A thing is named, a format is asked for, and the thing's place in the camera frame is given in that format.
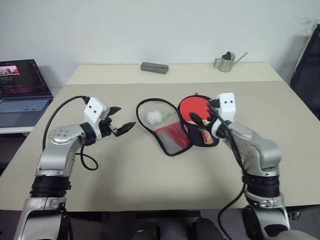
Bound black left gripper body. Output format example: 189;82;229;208
99;107;119;138

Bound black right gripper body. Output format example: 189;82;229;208
205;106;223;131

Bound red black mesh paddle case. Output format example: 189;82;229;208
135;92;221;158

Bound white pompom zipper pull chain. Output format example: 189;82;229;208
145;109;176;125

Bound silver metal watering can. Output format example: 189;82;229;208
212;51;249;74

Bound grey rectangular box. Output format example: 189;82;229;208
140;61;169;75

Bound open grey laptop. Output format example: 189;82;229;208
0;59;54;129

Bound white side table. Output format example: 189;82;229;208
0;124;35;138

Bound dark rounded shape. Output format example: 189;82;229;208
194;216;224;240

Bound black mesh office chair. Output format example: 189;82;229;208
289;23;320;114

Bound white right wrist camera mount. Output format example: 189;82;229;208
209;92;237;137

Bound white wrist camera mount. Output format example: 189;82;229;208
83;97;109;140
209;92;237;137

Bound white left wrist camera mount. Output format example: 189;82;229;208
83;97;109;140

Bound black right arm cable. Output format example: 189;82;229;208
206;98;248;240

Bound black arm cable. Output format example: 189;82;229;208
42;95;99;240
206;98;248;240

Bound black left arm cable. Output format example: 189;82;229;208
42;95;99;240

